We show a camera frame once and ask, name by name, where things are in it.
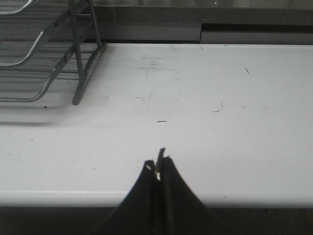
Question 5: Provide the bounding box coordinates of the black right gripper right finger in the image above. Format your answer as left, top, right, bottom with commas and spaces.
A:
156, 157, 235, 235

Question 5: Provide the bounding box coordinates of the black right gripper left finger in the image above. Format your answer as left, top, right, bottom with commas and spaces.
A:
111, 160, 155, 235

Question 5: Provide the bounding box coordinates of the grey metal rack frame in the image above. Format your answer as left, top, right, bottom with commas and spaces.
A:
51, 0, 106, 106

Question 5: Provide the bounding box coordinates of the mesh tray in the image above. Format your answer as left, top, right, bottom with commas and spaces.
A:
0, 13, 70, 67
0, 0, 34, 15
0, 68, 62, 102

